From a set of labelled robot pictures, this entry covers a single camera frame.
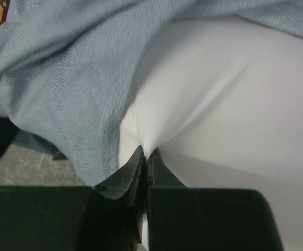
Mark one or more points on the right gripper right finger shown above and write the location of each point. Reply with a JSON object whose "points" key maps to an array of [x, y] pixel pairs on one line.
{"points": [[183, 218]]}

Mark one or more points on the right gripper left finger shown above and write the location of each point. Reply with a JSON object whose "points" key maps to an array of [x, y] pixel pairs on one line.
{"points": [[108, 216]]}

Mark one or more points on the white pillow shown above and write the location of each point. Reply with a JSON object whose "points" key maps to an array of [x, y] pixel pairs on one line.
{"points": [[222, 99]]}

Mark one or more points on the blue-grey pillowcase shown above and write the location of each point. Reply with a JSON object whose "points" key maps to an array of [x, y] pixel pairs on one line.
{"points": [[66, 67]]}

